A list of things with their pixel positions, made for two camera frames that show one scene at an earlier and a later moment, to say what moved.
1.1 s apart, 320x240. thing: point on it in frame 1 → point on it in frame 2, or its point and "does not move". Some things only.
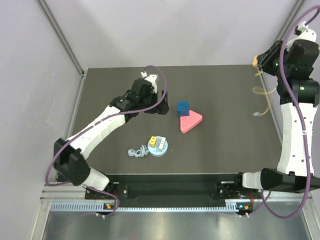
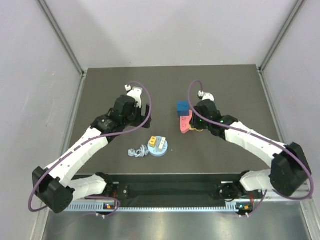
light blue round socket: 155,151 does not move
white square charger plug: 162,143 does not move
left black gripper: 161,108 → 141,119
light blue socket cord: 142,152 does not move
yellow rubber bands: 256,113 → 194,129
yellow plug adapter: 153,141 does not move
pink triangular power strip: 187,122 does not move
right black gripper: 263,59 → 194,123
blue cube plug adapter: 183,108 does not move
